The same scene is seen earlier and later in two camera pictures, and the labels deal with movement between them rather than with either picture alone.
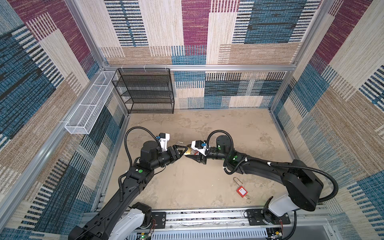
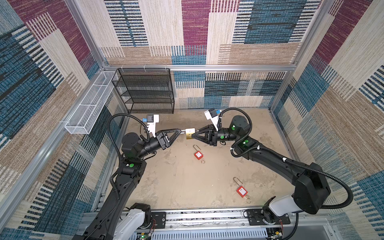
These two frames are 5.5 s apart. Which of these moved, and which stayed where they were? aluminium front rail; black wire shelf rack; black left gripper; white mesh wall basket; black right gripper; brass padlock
Moved: black left gripper; black right gripper; brass padlock
Stayed: aluminium front rail; black wire shelf rack; white mesh wall basket
